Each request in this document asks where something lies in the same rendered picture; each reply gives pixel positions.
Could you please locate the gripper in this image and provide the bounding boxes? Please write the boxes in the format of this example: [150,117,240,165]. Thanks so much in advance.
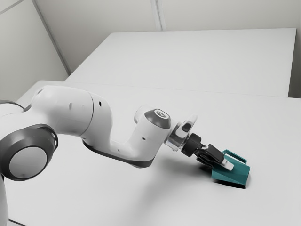
[181,133,235,171]

